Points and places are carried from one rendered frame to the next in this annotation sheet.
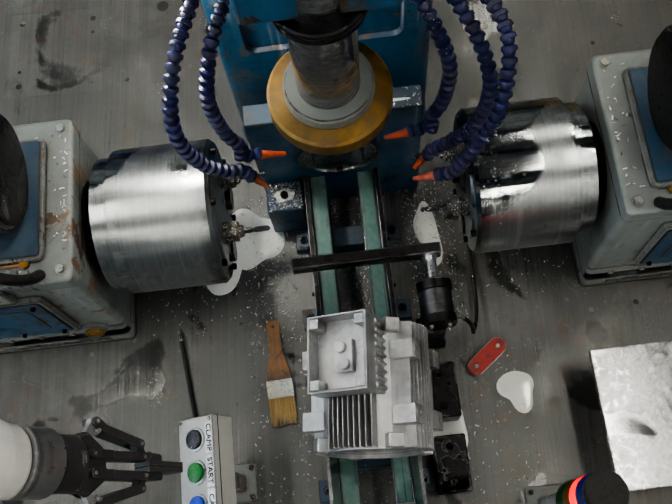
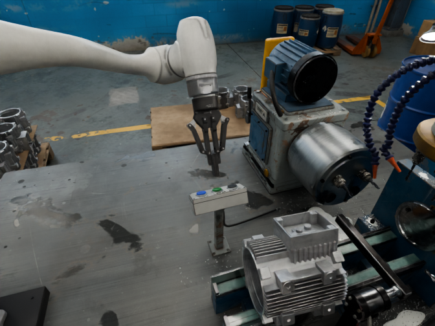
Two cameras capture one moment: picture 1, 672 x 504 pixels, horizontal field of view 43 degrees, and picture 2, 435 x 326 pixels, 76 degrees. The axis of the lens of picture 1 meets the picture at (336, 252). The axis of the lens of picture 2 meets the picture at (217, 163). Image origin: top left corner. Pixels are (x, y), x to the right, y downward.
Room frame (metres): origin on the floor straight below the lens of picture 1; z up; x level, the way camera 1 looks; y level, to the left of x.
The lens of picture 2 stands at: (-0.06, -0.30, 1.67)
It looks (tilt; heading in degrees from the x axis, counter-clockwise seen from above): 39 degrees down; 69
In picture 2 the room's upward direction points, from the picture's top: straight up
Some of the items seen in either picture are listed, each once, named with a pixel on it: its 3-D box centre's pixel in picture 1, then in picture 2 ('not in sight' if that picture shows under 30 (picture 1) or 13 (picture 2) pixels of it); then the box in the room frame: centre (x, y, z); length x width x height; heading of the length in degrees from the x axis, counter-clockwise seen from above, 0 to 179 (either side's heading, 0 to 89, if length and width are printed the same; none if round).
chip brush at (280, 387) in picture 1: (278, 373); not in sight; (0.35, 0.15, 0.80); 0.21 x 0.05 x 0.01; 179
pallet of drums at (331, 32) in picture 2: not in sight; (305, 30); (3.48, 4.30, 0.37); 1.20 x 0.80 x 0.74; 168
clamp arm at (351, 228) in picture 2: (366, 258); (368, 251); (0.47, -0.05, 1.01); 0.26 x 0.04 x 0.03; 87
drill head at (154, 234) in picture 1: (140, 220); (322, 155); (0.60, 0.33, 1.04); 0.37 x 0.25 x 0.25; 87
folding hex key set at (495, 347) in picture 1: (486, 356); not in sight; (0.31, -0.24, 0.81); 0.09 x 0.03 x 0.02; 124
